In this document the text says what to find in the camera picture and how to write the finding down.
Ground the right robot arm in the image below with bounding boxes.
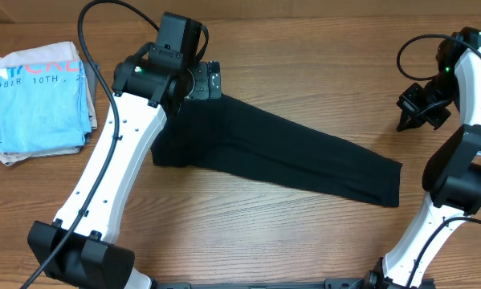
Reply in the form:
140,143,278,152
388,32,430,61
345,26,481,288

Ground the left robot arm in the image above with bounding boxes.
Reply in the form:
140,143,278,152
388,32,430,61
27,12,221,288

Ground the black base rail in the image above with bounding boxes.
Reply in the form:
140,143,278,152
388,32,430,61
153,278,364,289

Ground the light blue folded t-shirt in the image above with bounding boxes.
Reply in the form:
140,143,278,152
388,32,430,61
0,60,92,154

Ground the black t-shirt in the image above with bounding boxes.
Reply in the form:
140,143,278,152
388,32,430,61
151,95,402,207

